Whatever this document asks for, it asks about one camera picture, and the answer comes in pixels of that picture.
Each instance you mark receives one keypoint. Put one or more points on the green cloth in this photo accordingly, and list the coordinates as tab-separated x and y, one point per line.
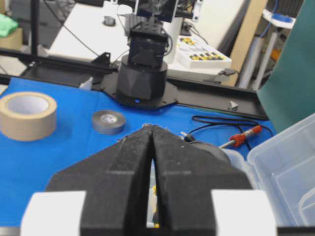
7	25

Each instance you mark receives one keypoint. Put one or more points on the clear plastic toolbox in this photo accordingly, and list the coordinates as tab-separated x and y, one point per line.
284	168

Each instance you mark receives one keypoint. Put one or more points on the dark green board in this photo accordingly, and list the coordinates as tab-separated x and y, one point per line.
288	96

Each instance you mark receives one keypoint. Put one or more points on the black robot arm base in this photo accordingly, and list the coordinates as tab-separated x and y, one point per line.
142	75

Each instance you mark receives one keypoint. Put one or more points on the red handled soldering iron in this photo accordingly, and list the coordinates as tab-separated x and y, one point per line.
239	139

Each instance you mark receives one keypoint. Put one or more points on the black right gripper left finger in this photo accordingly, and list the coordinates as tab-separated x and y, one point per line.
116	181

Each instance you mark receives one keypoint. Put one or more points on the grey duct tape roll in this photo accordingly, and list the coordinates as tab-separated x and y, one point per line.
108	122

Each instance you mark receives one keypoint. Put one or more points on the beige packing tape roll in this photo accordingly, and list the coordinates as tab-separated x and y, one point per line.
27	116

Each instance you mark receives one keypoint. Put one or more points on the blue wire spool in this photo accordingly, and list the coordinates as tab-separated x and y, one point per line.
282	18

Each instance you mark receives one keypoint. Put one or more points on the blue table mat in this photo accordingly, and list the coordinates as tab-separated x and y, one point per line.
26	167

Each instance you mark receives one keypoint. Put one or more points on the white box with yellow items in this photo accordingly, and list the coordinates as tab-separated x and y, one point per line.
193	53

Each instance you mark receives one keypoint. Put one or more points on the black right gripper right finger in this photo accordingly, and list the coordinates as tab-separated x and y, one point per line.
185	177

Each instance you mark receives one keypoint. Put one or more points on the cardboard box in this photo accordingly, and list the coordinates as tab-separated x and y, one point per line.
13	41

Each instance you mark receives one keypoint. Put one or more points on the black aluminium frame rail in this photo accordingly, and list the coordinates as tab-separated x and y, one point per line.
183	92

